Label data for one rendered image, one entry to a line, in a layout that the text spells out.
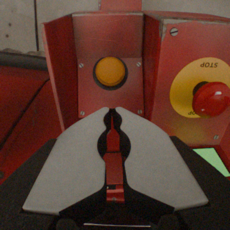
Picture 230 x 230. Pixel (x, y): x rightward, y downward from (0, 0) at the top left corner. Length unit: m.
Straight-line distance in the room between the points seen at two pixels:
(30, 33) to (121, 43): 0.82
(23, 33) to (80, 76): 0.83
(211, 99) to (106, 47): 0.14
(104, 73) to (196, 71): 0.11
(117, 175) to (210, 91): 0.13
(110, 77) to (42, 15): 0.80
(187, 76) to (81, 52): 0.14
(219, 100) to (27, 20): 0.96
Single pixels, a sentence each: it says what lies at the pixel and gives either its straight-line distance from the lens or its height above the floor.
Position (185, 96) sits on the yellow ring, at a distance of 0.20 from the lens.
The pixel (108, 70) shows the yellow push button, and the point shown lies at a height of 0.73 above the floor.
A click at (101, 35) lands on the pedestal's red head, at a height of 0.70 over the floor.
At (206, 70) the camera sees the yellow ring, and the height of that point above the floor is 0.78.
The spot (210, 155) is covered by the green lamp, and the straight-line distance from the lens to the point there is 0.25.
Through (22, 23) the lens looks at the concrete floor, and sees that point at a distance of 1.04.
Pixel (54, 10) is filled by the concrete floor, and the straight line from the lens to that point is 0.98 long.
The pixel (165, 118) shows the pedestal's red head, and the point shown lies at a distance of 0.21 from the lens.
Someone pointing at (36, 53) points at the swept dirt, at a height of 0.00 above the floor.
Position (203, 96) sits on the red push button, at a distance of 0.17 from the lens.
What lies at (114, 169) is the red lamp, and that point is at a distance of 0.21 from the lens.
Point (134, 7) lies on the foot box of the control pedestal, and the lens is 0.83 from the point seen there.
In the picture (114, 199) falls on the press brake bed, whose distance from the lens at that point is 0.37.
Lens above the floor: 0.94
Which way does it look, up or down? 55 degrees down
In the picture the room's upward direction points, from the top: 176 degrees clockwise
